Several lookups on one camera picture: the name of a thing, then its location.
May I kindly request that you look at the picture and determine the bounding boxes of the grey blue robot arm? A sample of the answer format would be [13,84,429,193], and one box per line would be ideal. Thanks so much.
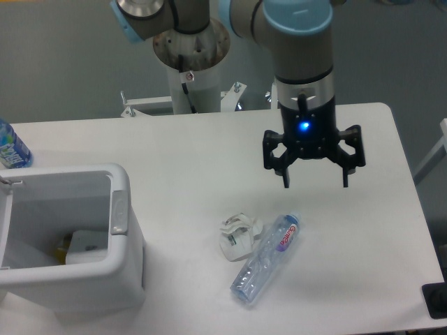
[110,1,365,182]

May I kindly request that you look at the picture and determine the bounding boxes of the black clamp at table edge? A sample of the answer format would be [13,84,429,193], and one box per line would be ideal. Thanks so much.
[422,282,446,320]

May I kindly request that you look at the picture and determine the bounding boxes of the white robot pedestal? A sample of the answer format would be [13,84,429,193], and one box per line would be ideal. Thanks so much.
[119,17,277,119]

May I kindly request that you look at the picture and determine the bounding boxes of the white plastic trash can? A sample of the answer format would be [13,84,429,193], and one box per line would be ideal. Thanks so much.
[1,163,145,312]

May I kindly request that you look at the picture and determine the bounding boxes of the white frame at right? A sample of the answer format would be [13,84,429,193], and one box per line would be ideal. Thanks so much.
[413,118,446,186]

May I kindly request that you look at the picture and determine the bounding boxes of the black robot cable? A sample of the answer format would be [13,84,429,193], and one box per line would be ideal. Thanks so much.
[177,54,197,114]

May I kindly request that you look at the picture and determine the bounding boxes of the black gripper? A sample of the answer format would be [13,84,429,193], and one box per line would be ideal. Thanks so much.
[262,93,367,189]

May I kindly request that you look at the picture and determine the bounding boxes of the white box in bin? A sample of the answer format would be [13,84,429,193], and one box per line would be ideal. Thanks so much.
[66,230,108,265]

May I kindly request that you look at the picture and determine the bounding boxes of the white paper trash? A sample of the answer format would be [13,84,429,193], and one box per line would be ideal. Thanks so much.
[219,213,264,262]

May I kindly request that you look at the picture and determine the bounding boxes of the clear plastic water bottle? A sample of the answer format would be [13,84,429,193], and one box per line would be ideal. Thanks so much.
[230,211,301,304]

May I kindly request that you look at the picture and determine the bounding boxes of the blue labelled water bottle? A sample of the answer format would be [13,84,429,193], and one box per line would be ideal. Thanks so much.
[1,119,34,169]

